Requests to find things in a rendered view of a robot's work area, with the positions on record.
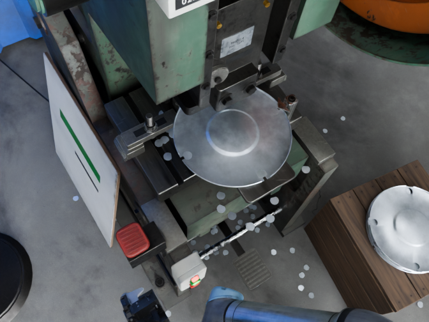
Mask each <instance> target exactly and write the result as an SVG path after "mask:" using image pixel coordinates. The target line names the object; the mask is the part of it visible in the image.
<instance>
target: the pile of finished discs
mask: <svg viewBox="0 0 429 322"><path fill-rule="evenodd" d="M366 232H367V235H368V238H369V240H370V243H371V244H372V246H374V247H375V248H374V249H375V251H376V252H377V253H378V255H379V256H380V257H381V258H383V260H385V261H386V262H387V263H389V264H390V265H391V266H393V267H395V268H397V269H399V270H401V271H404V272H408V273H428V272H429V192H427V191H425V190H423V189H421V188H418V187H408V186H406V185H400V186H395V187H391V188H389V189H387V190H384V191H383V192H381V193H380V194H379V195H378V196H377V197H376V198H375V199H374V200H373V201H372V203H371V204H370V206H369V208H368V211H367V213H366Z"/></svg>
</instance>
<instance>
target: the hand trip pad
mask: <svg viewBox="0 0 429 322"><path fill-rule="evenodd" d="M116 240H117V242H118V244H119V245H120V247H121V249H122V251H123V252H124V254H125V256H126V257H129V258H133V257H135V256H137V255H139V254H140V253H142V252H144V251H145V250H147V249H148V248H149V244H150V242H149V239H148V238H147V236H146V234H145V232H144V230H143V229H142V227H141V225H140V224H139V223H137V222H132V223H130V224H128V225H126V226H124V227H122V228H121V229H119V230H118V231H117V233H116Z"/></svg>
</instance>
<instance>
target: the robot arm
mask: <svg viewBox="0 0 429 322"><path fill-rule="evenodd" d="M143 291H144V288H143V287H140V288H138V289H136V290H134V291H132V292H129V293H124V294H122V296H121V298H120V301H121V304H122V306H123V309H124V310H123V312H124V315H125V317H126V319H127V321H128V322H170V321H169V319H168V317H167V315H166V313H165V311H164V310H163V308H162V306H161V304H160V302H159V301H158V299H157V297H156V295H155V293H154V291H153V290H152V289H151V290H149V291H148V292H146V293H144V294H143V295H141V296H139V295H140V294H141V293H142V292H143ZM243 299H244V297H243V295H242V294H241V293H240V292H238V291H236V290H233V289H230V288H227V287H221V286H216V287H214V288H213V289H212V290H211V293H210V295H209V299H208V301H207V302H206V309H205V312H204V316H203V319H202V322H394V321H392V320H390V319H388V318H387V317H385V316H383V315H380V314H378V313H376V312H372V311H370V310H366V309H357V308H350V307H347V308H345V309H343V310H342V311H341V312H331V311H325V310H315V309H306V308H300V307H290V306H284V305H275V304H269V303H260V302H250V301H244V300H243Z"/></svg>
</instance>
